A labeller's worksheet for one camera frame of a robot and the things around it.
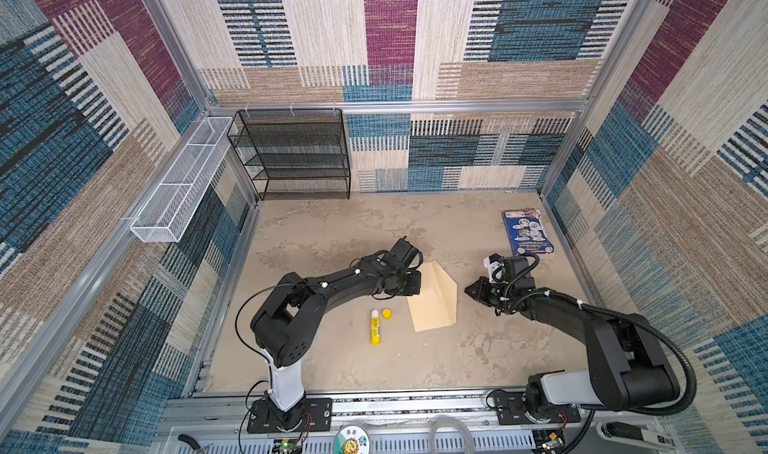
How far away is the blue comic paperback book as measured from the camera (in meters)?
1.03

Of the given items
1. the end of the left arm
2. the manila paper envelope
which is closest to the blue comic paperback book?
the manila paper envelope

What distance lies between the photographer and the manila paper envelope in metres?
0.90

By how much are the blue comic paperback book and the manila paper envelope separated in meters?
Answer: 0.27
